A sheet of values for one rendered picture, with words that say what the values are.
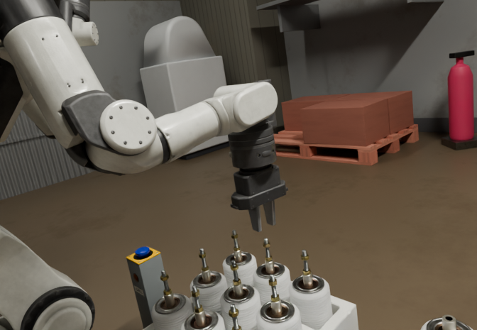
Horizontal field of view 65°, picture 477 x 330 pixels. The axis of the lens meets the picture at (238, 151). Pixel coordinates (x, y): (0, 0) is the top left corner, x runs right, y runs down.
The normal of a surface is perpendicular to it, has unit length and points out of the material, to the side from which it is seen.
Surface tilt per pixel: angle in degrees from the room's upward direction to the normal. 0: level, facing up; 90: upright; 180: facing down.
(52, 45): 69
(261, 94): 90
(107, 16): 90
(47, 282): 90
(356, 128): 90
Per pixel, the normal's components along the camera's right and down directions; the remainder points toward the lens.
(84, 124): 0.52, -0.28
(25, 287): 0.68, 0.06
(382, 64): -0.72, 0.26
